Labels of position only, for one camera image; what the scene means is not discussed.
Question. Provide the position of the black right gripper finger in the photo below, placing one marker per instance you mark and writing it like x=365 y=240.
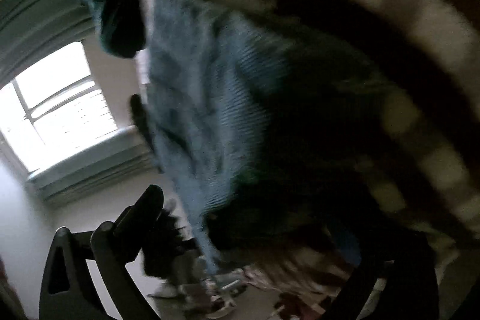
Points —
x=67 y=289

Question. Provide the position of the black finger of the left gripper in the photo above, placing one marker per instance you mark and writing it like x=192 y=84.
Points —
x=139 y=118

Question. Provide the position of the light blue denim pants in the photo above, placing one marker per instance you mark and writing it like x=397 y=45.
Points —
x=214 y=75

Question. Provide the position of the bright window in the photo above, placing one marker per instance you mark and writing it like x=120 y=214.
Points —
x=54 y=109

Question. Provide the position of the grey striped curtain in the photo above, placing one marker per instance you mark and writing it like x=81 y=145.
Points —
x=33 y=29

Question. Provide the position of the white floral patterned blanket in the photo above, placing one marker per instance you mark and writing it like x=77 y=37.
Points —
x=373 y=150

